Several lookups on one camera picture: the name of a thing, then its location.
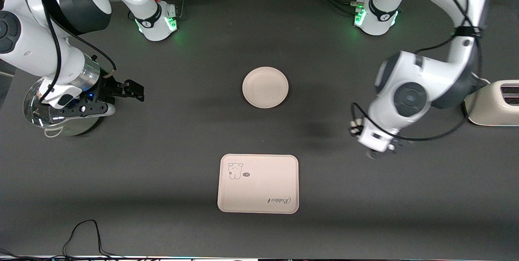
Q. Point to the round cream plate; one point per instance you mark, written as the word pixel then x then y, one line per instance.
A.
pixel 265 87

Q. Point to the cream white toaster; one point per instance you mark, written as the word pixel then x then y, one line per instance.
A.
pixel 490 107

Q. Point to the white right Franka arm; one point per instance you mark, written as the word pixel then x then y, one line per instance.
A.
pixel 36 38

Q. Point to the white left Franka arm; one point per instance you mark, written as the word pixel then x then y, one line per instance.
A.
pixel 417 86

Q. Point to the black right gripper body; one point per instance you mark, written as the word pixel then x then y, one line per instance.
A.
pixel 108 90

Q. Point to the cream tray with bear print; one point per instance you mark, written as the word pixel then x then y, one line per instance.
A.
pixel 259 192

